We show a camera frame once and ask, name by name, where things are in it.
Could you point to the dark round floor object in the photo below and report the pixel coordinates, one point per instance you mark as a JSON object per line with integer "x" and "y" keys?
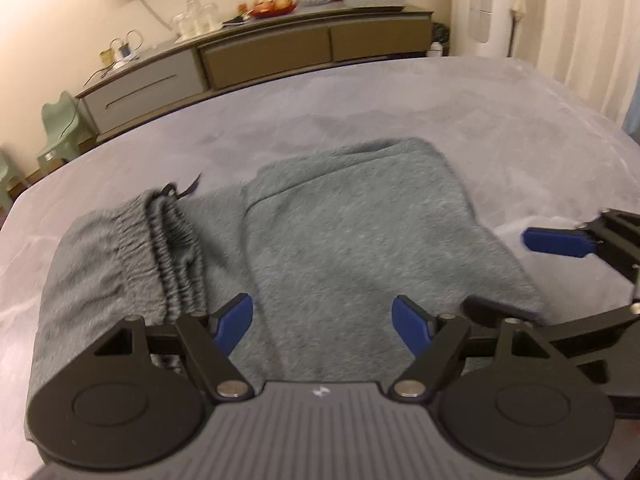
{"x": 441, "y": 32}

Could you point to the white tower air conditioner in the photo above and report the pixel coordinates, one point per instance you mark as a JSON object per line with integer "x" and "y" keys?
{"x": 492, "y": 10}

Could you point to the cream curtain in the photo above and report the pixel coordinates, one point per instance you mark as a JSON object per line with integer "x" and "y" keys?
{"x": 585, "y": 35}

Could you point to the small white bottle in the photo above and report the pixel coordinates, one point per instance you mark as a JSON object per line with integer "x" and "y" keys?
{"x": 434, "y": 50}

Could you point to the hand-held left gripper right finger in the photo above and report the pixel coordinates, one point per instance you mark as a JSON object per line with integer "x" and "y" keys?
{"x": 412, "y": 325}

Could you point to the pale green child chair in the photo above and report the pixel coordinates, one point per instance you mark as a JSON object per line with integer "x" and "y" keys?
{"x": 62, "y": 125}
{"x": 10, "y": 180}

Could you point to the long grey tv cabinet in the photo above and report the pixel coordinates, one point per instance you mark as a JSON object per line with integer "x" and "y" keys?
{"x": 265, "y": 57}

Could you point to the grey sweat pants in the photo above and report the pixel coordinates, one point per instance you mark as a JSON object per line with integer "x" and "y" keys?
{"x": 325, "y": 240}

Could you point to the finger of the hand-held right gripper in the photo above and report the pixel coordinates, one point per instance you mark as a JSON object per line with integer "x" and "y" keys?
{"x": 490, "y": 307}
{"x": 555, "y": 241}

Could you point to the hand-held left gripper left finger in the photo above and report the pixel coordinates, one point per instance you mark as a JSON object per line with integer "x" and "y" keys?
{"x": 235, "y": 320}

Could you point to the bowl of orange fruit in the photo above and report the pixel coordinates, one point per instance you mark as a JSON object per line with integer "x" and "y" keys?
{"x": 272, "y": 6}

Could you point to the clear glass jug set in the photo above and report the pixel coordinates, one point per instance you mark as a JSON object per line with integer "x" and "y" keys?
{"x": 197, "y": 22}

